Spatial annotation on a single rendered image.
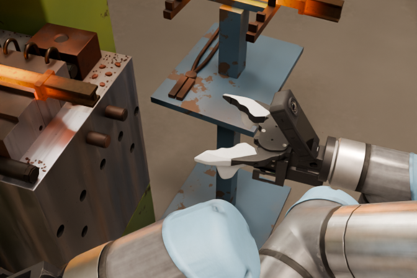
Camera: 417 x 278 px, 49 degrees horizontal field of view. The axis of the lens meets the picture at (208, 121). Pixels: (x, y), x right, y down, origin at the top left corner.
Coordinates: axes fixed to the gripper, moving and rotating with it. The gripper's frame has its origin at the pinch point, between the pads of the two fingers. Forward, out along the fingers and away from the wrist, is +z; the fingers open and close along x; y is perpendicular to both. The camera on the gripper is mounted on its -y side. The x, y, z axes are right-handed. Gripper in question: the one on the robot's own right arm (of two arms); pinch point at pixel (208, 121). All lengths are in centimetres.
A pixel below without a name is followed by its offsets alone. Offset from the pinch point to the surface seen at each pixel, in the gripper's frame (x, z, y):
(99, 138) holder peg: 0.5, 22.0, 11.8
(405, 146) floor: 107, -57, 100
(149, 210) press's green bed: 19, 25, 63
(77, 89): -0.7, 23.2, -1.2
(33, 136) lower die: -6.2, 30.7, 7.4
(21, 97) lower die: -3.6, 32.9, 1.1
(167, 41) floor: 148, 73, 100
